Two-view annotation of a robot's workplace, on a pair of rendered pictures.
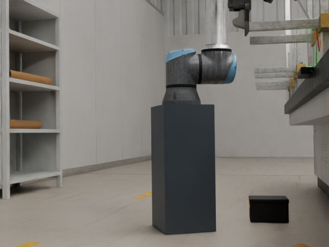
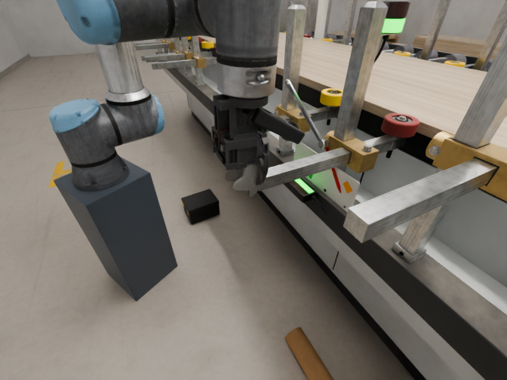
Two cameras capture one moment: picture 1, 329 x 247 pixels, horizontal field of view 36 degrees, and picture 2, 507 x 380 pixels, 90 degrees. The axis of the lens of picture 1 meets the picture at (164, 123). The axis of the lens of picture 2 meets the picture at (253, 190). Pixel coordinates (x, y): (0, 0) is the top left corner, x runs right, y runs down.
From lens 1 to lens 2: 162 cm
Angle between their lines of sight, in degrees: 52
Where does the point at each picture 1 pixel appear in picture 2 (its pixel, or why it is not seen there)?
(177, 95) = (96, 178)
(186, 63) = (94, 133)
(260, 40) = not seen: hidden behind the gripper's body
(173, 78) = (80, 157)
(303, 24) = (331, 164)
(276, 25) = (297, 175)
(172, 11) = not seen: outside the picture
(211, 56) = (127, 113)
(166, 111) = (93, 211)
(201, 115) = (139, 191)
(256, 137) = not seen: hidden behind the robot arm
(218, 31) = (127, 72)
